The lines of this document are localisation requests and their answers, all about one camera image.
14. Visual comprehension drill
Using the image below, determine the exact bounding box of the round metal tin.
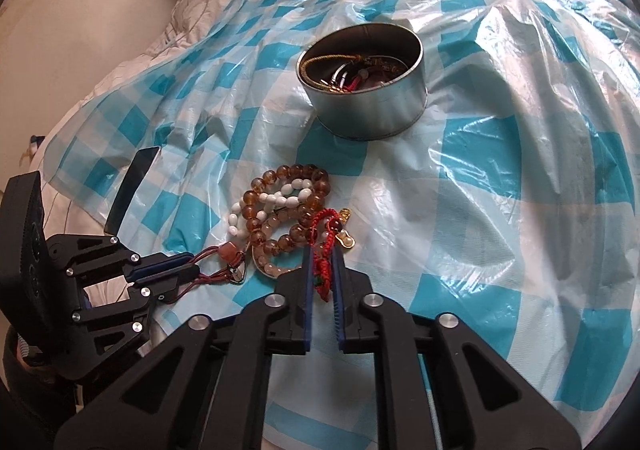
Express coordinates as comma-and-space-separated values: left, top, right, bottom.
296, 22, 428, 141

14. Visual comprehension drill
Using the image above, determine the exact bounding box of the black smartphone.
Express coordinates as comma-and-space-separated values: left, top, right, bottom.
104, 147, 160, 235

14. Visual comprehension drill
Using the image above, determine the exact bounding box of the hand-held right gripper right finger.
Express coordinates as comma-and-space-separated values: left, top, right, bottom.
332, 250, 583, 450

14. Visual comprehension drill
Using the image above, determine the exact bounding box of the red string necklace with pendant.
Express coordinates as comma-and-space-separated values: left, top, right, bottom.
167, 242, 247, 303

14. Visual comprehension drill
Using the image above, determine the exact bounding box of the red braided cord bracelet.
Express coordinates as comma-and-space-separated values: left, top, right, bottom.
310, 207, 357, 303

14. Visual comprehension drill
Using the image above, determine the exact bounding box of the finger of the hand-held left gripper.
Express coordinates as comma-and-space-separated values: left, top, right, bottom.
54, 264, 201, 379
47, 235, 197, 281

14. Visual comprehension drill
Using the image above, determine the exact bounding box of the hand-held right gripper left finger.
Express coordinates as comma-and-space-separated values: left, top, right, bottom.
52, 250, 316, 450

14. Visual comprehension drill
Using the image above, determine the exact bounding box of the pink translucent bead bracelet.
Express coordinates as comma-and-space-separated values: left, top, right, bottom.
252, 210, 306, 281

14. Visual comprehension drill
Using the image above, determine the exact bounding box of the tangle of assorted bracelets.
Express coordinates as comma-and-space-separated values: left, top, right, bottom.
300, 54, 401, 94

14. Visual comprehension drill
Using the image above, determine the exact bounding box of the amber bead bracelet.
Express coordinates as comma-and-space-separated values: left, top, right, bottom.
239, 164, 331, 255

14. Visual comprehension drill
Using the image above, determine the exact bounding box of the white bead bracelet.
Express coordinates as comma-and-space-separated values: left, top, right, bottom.
227, 180, 313, 241

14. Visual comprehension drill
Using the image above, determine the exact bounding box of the blue checked plastic sheet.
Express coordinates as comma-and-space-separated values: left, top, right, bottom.
45, 0, 640, 450

